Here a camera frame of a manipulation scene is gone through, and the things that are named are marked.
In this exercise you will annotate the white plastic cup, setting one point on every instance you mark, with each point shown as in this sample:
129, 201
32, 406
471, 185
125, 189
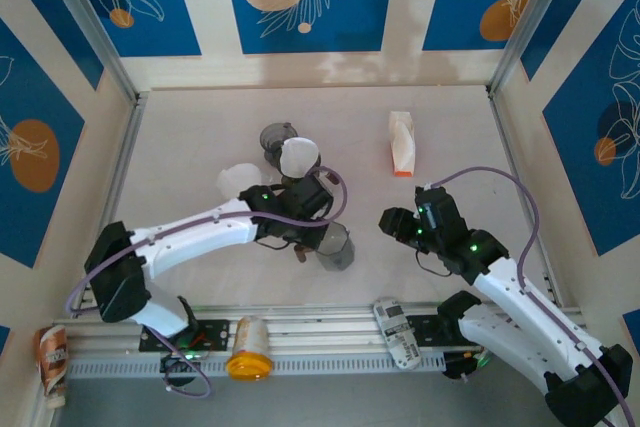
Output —
240, 179

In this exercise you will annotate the white lid cup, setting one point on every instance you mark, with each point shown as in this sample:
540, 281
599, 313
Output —
298, 157

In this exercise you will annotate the smoke grey plastic dripper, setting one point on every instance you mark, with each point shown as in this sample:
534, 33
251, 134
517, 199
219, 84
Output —
272, 137

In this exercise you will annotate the orange coffee filter box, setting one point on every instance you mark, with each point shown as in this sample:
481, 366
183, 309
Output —
403, 174

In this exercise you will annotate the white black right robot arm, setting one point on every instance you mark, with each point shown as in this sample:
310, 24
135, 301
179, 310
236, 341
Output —
525, 307

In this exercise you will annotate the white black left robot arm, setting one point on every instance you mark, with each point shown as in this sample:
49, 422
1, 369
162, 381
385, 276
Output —
200, 237

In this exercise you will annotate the brown coffee pouch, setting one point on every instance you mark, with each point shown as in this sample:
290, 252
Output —
50, 357

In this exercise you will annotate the jar with orange lid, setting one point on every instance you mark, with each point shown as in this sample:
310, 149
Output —
250, 342

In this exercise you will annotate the aluminium table side rail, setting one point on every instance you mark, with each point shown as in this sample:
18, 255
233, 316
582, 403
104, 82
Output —
127, 147
505, 147

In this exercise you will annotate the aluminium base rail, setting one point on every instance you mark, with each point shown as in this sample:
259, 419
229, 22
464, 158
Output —
325, 327

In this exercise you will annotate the aluminium frame post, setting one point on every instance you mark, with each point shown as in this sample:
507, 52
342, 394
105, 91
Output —
90, 22
532, 22

